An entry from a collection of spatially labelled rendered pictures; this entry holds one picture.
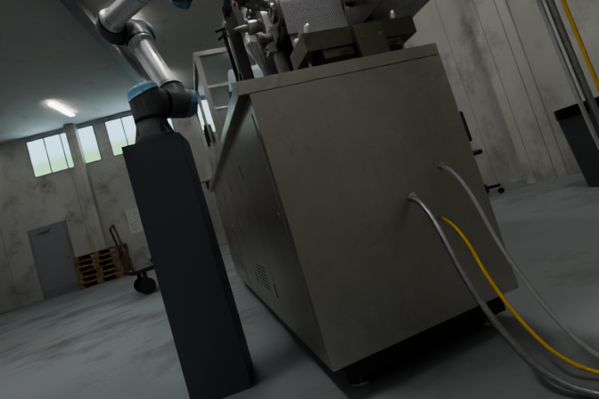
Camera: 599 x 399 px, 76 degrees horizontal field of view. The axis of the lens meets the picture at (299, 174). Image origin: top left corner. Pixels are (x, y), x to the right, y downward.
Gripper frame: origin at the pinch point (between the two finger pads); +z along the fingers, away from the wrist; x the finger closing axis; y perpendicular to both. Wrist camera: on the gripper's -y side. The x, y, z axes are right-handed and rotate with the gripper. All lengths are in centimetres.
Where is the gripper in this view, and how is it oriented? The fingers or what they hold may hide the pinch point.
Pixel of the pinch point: (265, 9)
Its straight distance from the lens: 154.0
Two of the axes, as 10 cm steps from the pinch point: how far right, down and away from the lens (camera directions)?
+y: 3.7, -9.0, 2.4
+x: -2.5, 1.5, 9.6
